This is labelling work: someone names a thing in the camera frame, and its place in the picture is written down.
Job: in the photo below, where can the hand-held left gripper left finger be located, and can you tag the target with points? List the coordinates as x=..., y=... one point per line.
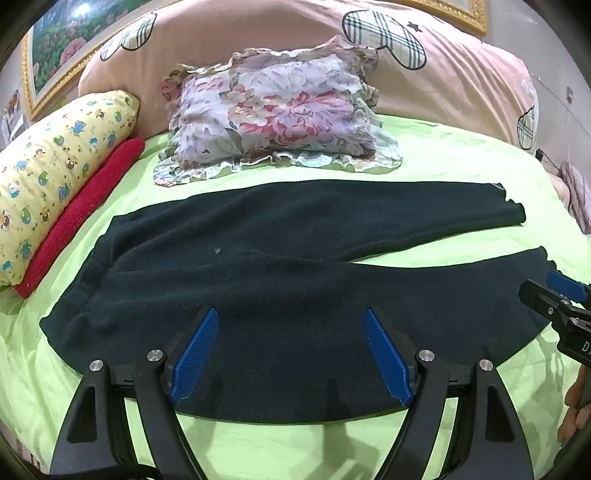
x=196, y=355

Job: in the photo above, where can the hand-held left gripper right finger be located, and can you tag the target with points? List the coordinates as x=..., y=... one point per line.
x=385, y=360

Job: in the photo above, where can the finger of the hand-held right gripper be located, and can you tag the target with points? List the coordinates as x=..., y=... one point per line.
x=565, y=286
x=538, y=297

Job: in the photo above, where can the dark fleece pants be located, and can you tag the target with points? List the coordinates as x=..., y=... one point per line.
x=277, y=277

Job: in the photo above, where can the person's right hand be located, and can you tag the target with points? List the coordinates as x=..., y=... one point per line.
x=572, y=401

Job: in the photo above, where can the pink cloth bundle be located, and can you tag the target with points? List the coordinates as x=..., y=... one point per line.
x=575, y=194

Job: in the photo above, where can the light green bed sheet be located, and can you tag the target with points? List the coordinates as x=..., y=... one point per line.
x=277, y=445

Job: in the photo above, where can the red fleece towel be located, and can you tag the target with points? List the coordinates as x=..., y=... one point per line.
x=78, y=212

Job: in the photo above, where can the pink duvet with plaid hearts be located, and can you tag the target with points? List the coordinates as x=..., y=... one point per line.
x=438, y=83

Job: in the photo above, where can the yellow cartoon print bolster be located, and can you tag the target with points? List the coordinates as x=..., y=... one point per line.
x=55, y=161

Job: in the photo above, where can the floral ruffled pillow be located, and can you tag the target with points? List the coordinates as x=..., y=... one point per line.
x=277, y=106

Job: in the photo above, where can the gold framed flower painting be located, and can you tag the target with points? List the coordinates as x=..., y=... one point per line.
x=55, y=41

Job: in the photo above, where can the small wall sticker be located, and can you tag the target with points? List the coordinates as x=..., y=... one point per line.
x=13, y=104

